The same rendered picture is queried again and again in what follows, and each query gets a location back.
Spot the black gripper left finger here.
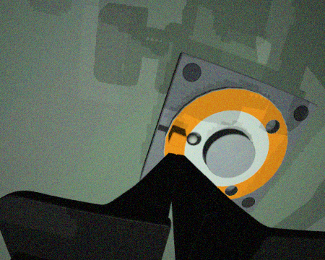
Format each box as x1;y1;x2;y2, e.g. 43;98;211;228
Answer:
0;153;178;260

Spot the orange round plate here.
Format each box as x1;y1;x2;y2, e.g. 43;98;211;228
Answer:
163;87;287;199

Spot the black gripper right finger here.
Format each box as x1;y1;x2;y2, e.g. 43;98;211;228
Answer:
171;155;325;260

